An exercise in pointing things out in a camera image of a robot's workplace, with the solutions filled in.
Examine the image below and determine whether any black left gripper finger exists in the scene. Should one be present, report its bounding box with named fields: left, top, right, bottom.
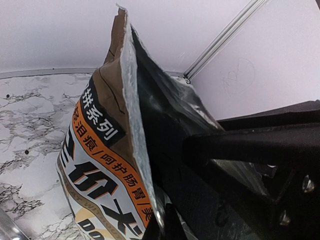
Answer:
left=142, top=203, right=195, bottom=240

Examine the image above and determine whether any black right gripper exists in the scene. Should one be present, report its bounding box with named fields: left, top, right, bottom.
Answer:
left=182, top=100, right=320, bottom=240

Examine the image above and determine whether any brown dog food bag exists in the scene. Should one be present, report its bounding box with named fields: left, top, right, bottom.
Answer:
left=57, top=7, right=259, bottom=240

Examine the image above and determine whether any metal food scoop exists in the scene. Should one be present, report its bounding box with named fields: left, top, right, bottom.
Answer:
left=0, top=209, right=29, bottom=240

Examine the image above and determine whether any right aluminium frame post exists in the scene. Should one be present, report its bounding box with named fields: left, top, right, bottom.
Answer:
left=183, top=0, right=268, bottom=80

